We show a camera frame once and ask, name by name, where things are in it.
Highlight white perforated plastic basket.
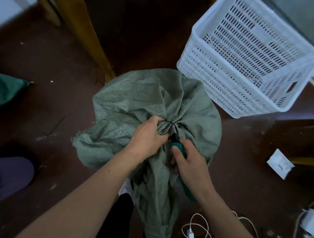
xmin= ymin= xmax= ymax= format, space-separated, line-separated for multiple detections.
xmin=176 ymin=0 xmax=314 ymax=119

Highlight green woven sack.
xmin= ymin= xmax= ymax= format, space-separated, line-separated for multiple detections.
xmin=73 ymin=69 xmax=222 ymax=238

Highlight person's left hand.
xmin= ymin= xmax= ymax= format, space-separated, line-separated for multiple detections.
xmin=127 ymin=116 xmax=170 ymax=165

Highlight white power adapter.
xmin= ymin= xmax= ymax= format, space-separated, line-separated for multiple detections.
xmin=296 ymin=202 xmax=314 ymax=236

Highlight person's right forearm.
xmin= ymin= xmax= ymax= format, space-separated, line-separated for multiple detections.
xmin=196 ymin=183 xmax=253 ymax=238

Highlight person's white shoe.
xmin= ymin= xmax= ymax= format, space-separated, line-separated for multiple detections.
xmin=118 ymin=178 xmax=135 ymax=198

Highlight thick wooden table leg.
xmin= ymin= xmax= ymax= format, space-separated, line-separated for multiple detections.
xmin=52 ymin=0 xmax=116 ymax=83

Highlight grey-purple slipper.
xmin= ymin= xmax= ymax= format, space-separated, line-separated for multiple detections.
xmin=0 ymin=157 xmax=35 ymax=202

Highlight dark green bag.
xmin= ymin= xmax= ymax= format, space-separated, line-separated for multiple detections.
xmin=0 ymin=73 xmax=33 ymax=106

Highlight green-handled cutting pliers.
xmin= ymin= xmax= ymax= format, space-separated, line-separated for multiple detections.
xmin=170 ymin=132 xmax=198 ymax=203

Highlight yellow wooden furniture rail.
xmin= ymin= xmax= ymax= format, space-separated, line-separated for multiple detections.
xmin=289 ymin=157 xmax=314 ymax=167

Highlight person's right hand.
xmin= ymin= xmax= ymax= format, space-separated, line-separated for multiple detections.
xmin=170 ymin=139 xmax=217 ymax=197

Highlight thin wooden table leg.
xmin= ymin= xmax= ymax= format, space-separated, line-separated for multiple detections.
xmin=37 ymin=0 xmax=62 ymax=27

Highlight person's left forearm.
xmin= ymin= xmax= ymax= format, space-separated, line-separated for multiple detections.
xmin=15 ymin=147 xmax=145 ymax=238

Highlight black cable tie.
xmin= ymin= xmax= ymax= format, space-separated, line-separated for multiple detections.
xmin=158 ymin=120 xmax=182 ymax=138

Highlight person's black trouser leg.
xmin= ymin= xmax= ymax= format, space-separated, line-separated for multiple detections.
xmin=97 ymin=193 xmax=135 ymax=238

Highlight white wall socket plate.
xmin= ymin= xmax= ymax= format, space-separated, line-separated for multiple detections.
xmin=267 ymin=149 xmax=295 ymax=180

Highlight white charger cable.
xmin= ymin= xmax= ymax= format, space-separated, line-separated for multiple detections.
xmin=182 ymin=210 xmax=258 ymax=238

